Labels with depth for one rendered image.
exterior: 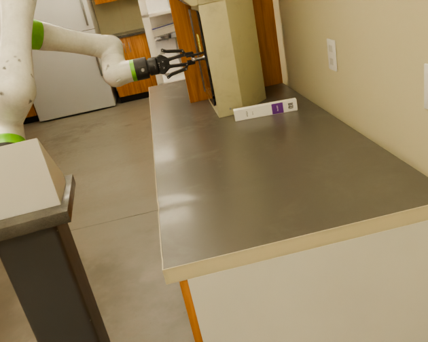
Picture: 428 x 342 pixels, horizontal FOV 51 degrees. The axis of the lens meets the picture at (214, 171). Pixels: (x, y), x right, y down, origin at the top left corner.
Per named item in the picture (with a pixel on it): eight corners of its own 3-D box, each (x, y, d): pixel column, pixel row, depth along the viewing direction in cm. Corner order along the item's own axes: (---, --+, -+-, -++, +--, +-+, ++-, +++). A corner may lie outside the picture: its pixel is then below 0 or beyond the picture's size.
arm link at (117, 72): (108, 93, 197) (102, 82, 186) (103, 68, 200) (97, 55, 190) (139, 87, 198) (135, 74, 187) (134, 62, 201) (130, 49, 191)
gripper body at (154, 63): (151, 78, 193) (172, 73, 193) (146, 58, 189) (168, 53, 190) (151, 75, 200) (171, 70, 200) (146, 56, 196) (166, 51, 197)
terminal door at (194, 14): (206, 91, 223) (190, 7, 208) (216, 106, 195) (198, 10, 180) (205, 92, 223) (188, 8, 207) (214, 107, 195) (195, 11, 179)
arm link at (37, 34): (-6, 26, 159) (-10, 1, 163) (-14, 50, 168) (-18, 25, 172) (46, 36, 171) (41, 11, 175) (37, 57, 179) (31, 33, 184)
